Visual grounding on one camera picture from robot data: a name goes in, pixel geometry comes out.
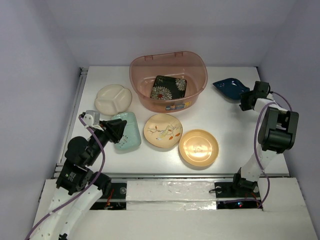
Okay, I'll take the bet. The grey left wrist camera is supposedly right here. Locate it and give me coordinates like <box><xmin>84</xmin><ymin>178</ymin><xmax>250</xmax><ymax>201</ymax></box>
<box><xmin>82</xmin><ymin>110</ymin><xmax>100</xmax><ymax>128</ymax></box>

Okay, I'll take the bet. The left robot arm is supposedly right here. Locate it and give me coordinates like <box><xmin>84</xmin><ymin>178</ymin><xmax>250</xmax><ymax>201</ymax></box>
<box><xmin>26</xmin><ymin>111</ymin><xmax>127</xmax><ymax>240</ymax></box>

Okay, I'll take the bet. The aluminium frame rail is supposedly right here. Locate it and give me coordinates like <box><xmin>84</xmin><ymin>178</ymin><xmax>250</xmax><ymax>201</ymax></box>
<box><xmin>52</xmin><ymin>67</ymin><xmax>89</xmax><ymax>179</ymax></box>

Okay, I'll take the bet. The orange round bear plate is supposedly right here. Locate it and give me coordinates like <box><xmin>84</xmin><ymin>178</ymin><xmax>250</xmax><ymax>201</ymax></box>
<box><xmin>179</xmin><ymin>129</ymin><xmax>219</xmax><ymax>168</ymax></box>

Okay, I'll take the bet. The pink translucent plastic bin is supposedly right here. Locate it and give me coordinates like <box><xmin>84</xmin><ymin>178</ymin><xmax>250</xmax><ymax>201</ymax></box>
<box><xmin>129</xmin><ymin>51</ymin><xmax>208</xmax><ymax>113</ymax></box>

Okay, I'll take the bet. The light teal divided tray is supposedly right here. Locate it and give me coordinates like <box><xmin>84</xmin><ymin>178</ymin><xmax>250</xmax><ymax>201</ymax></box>
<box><xmin>111</xmin><ymin>112</ymin><xmax>142</xmax><ymax>151</ymax></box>

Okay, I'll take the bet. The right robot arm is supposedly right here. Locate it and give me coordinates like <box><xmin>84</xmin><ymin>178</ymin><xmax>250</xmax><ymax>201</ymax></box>
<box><xmin>230</xmin><ymin>81</ymin><xmax>300</xmax><ymax>197</ymax></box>

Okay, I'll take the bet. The beige bird-painted plate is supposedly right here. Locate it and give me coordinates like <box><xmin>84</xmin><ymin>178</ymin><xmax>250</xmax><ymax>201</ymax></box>
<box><xmin>143</xmin><ymin>113</ymin><xmax>183</xmax><ymax>149</ymax></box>

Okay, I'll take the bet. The dark blue leaf-shaped dish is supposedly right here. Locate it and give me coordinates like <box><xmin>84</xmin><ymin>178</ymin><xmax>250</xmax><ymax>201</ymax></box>
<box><xmin>212</xmin><ymin>78</ymin><xmax>250</xmax><ymax>101</ymax></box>

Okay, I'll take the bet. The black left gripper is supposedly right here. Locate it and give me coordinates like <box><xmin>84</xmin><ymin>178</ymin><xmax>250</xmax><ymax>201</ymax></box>
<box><xmin>87</xmin><ymin>118</ymin><xmax>127</xmax><ymax>165</ymax></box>

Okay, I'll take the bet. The black floral square plate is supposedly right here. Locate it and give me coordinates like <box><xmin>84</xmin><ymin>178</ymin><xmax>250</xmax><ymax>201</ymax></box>
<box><xmin>150</xmin><ymin>75</ymin><xmax>187</xmax><ymax>101</ymax></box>

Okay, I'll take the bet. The blue yellow bin label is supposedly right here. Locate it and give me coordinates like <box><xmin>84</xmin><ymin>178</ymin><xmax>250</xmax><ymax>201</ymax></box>
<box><xmin>165</xmin><ymin>101</ymin><xmax>192</xmax><ymax>111</ymax></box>

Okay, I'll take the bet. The cream three-section plate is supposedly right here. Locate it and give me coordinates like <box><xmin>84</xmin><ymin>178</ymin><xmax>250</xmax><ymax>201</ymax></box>
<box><xmin>94</xmin><ymin>84</ymin><xmax>132</xmax><ymax>116</ymax></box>

